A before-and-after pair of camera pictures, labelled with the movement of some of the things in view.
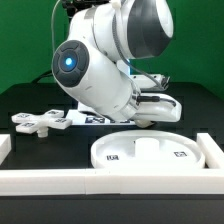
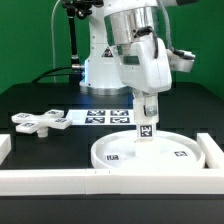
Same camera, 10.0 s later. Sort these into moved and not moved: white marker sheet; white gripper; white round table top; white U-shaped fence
Moved: white gripper
Not moved: white U-shaped fence; white round table top; white marker sheet
